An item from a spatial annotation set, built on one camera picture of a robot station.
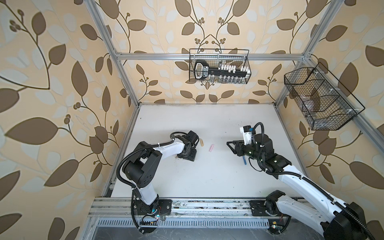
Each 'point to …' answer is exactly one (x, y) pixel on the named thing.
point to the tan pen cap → (201, 142)
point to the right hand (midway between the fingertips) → (230, 144)
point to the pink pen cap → (211, 148)
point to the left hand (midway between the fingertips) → (192, 155)
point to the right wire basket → (326, 104)
